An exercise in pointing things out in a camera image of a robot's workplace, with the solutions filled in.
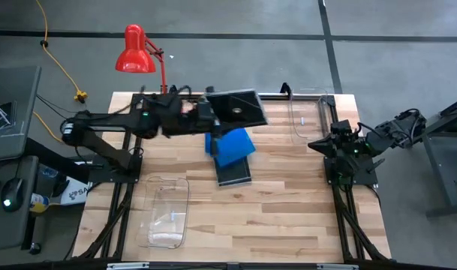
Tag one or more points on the white printed bag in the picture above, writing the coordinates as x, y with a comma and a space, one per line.
76, 193

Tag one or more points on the yellow blue bottle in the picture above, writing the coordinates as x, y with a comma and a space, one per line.
38, 202

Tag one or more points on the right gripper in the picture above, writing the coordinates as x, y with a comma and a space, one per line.
346, 140

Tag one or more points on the red desk lamp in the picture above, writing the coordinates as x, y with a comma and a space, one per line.
135, 56

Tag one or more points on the black desk leg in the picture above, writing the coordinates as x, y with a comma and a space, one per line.
52, 159

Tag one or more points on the blue jewel case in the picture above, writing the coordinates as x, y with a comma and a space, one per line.
233, 148
208, 144

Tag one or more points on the black caster wheel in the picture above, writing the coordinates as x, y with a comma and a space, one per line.
35, 249

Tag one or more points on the clear plastic bin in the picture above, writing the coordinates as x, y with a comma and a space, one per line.
164, 213
310, 123

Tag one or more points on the black computer mouse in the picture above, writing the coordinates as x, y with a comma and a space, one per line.
12, 195

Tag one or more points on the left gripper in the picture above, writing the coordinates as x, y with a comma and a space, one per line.
177, 114

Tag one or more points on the grey metal cart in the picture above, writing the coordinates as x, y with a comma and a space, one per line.
445, 168

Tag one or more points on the grey desk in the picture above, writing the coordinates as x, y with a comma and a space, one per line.
14, 112

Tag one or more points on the black table frame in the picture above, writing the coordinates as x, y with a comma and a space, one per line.
277, 97

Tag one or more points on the grey side table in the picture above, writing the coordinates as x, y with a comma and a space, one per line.
10, 232

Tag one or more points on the silver metal bracket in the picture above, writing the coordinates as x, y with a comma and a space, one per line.
127, 266
337, 266

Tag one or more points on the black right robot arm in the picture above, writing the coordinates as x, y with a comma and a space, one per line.
397, 131

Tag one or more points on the clear water bottle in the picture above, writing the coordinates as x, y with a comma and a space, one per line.
48, 172

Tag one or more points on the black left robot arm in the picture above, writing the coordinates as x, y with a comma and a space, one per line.
104, 150

